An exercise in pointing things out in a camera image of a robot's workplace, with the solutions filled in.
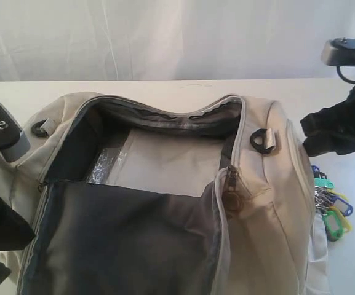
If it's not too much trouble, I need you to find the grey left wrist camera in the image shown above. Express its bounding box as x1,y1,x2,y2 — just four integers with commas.
0,103,30,163

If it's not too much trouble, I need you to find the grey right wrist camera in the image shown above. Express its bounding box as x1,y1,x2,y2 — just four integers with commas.
321,37,355,67

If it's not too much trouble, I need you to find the colourful key tag bunch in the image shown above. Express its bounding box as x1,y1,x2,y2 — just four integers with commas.
311,165,354,242

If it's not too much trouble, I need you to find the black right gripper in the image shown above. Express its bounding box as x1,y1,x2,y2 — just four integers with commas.
300,87,355,157

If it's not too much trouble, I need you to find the clear plastic bag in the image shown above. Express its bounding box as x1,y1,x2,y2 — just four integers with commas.
86,128,224,197

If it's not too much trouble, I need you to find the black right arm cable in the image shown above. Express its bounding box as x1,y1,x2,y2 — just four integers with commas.
335,63,355,85

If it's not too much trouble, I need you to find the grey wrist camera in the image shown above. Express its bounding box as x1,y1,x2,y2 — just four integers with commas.
321,37,355,67
0,103,30,163

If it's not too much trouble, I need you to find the cream fabric duffel bag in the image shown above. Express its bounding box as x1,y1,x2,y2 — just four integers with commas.
0,92,330,294

